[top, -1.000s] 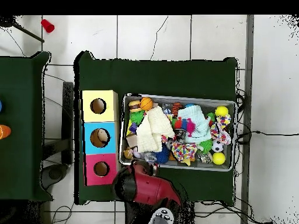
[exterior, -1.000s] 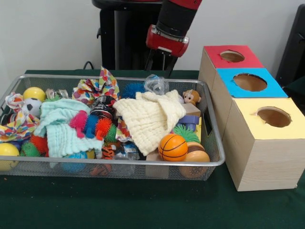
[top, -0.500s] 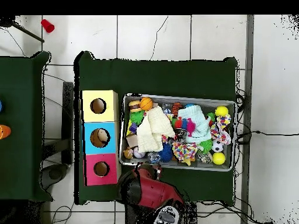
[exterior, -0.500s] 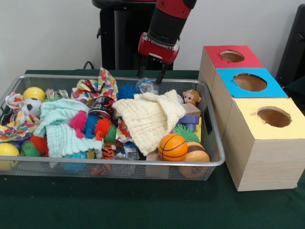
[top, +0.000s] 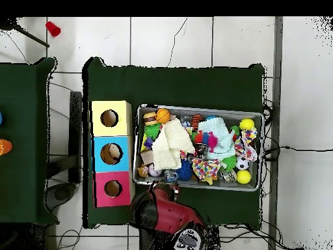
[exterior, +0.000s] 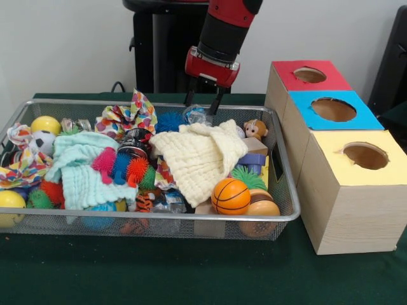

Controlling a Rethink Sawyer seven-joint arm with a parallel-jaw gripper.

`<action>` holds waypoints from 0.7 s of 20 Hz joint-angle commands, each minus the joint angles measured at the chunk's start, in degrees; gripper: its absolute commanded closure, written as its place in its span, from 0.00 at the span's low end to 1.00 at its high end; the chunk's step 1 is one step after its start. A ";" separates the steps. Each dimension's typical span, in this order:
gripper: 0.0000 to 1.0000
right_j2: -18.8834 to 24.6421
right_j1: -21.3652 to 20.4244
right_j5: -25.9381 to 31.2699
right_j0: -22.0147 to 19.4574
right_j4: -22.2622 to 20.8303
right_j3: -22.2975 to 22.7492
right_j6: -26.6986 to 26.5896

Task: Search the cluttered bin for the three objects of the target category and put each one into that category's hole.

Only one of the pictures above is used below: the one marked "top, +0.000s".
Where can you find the cream muslin cloth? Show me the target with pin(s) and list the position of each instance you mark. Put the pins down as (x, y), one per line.
(171, 140)

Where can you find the clear plastic packet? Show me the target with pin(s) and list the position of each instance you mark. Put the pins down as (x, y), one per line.
(186, 122)

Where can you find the blue and white plastic packet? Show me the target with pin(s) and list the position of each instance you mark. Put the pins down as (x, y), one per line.
(171, 175)

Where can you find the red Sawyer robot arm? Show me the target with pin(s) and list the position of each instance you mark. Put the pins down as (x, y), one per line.
(179, 216)

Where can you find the wooden box with three holes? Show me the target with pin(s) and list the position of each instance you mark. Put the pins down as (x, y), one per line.
(122, 161)

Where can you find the shallow clear mesh bin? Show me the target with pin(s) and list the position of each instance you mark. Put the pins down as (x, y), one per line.
(229, 116)

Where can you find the orange toy basketball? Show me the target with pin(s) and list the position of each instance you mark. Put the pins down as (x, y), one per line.
(163, 116)

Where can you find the toy burger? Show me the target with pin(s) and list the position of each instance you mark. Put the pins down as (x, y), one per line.
(150, 119)

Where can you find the multicolour spiky caterpillar toy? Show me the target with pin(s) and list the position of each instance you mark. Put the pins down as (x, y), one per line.
(208, 139)

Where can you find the colourful dotted cloth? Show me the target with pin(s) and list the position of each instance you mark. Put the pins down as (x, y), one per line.
(205, 169)

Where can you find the dark green tablecloth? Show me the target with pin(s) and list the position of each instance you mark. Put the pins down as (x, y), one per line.
(169, 86)

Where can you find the mint muslin cloth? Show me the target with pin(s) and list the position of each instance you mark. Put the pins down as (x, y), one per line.
(218, 127)

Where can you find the white colourful patterned cloth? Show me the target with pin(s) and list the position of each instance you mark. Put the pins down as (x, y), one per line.
(245, 145)

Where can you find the small soccer ball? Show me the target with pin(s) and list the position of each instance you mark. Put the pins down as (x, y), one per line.
(242, 163)

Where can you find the yellow ball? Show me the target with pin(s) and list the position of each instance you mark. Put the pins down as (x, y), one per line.
(246, 124)
(243, 176)

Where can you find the black upright stand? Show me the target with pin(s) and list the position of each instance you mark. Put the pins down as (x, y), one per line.
(75, 135)

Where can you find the grey rounded base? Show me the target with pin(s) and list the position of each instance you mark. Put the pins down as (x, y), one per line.
(61, 195)

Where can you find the side table with green cloth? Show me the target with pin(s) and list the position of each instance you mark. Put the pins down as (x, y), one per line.
(20, 143)

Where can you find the red plastic cup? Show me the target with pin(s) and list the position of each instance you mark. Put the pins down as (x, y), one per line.
(53, 29)

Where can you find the orange toy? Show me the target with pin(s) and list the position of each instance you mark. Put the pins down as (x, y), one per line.
(5, 147)

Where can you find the black tripod leg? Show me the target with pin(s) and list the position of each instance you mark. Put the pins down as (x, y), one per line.
(31, 36)

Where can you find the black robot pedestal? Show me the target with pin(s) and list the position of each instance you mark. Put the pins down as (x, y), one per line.
(156, 243)

